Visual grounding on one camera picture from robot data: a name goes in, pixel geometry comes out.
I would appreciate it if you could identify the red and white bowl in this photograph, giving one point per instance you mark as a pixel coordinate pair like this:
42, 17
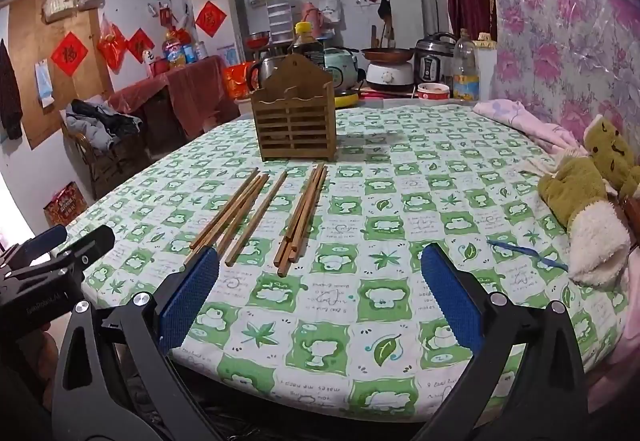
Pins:
432, 92

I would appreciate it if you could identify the dark sauce bottle yellow cap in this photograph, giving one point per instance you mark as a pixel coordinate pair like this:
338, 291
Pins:
304, 41

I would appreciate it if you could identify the wooden chopstick holder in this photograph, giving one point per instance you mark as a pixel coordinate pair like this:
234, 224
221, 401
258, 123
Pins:
295, 121

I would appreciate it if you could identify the steel electric pressure cooker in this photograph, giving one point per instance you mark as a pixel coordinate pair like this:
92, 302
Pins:
432, 61

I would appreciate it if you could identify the beige hanging handbag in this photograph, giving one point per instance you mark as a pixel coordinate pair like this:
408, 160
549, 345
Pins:
59, 3

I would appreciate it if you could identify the floral plastic wall sheet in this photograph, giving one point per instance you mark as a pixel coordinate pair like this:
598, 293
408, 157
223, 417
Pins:
560, 21

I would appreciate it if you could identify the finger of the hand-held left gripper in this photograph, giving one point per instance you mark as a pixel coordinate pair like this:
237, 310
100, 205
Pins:
47, 237
90, 243

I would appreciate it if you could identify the white electric cooker base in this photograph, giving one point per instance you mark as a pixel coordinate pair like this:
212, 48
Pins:
390, 76

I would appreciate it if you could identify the clear plastic bottle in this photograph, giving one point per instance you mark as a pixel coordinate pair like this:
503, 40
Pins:
465, 71

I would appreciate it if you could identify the red cloth covered table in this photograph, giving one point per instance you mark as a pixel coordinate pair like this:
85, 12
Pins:
190, 91

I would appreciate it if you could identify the red basin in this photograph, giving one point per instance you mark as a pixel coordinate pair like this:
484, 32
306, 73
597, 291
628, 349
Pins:
258, 40

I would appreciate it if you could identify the wooden chair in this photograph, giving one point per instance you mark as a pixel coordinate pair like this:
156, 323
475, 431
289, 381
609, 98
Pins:
107, 171

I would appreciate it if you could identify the yellow cooking oil bottle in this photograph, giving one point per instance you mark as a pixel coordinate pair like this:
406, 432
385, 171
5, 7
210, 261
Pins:
174, 51

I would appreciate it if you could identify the white fridge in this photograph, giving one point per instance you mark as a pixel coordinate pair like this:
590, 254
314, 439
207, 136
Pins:
232, 21

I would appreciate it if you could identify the stainless steel kettle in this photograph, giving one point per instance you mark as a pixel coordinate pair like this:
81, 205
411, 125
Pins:
265, 71

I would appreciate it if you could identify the red diamond paper poster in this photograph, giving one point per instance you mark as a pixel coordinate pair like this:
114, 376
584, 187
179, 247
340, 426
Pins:
69, 54
211, 18
140, 45

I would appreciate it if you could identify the red gift box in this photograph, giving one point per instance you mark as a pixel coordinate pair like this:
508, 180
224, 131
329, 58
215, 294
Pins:
65, 206

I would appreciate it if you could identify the pink thermos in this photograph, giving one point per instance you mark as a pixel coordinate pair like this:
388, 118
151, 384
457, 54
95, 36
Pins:
310, 13

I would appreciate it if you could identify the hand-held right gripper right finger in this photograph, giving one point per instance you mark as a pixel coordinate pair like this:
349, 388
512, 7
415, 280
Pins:
450, 293

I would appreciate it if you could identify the stacked grey container tower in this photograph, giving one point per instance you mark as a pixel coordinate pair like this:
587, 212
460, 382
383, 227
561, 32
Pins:
278, 16

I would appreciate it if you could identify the pile of grey jackets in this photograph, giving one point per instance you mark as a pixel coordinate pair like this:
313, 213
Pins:
100, 121

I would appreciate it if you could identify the dark hanging garment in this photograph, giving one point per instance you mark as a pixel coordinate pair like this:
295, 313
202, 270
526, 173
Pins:
10, 91

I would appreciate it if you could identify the green frog plush toy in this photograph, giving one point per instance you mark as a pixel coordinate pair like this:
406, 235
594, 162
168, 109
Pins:
575, 186

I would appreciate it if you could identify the teal rice cooker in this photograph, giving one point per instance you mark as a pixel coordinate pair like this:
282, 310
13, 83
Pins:
341, 71

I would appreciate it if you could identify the orange bag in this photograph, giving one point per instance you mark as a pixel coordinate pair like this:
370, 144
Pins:
237, 81

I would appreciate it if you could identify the pink floral pillow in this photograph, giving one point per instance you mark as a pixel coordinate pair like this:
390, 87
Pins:
505, 113

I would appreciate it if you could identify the bunch of wooden chopsticks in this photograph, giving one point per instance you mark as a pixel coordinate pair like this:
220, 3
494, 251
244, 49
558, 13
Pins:
301, 216

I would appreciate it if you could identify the red hanging plastic bag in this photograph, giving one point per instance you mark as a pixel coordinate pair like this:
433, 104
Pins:
112, 46

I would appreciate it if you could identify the copper frying pan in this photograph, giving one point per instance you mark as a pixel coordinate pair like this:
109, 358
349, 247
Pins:
387, 54

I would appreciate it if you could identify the green checked bed sheet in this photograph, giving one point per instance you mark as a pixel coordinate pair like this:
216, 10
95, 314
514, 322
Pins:
390, 221

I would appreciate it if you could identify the yellow small frying pan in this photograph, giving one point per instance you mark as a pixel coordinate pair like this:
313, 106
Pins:
345, 98

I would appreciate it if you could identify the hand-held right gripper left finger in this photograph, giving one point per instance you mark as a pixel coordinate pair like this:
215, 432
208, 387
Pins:
192, 291

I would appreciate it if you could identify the brown wooden board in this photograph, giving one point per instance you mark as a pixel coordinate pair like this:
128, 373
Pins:
30, 36

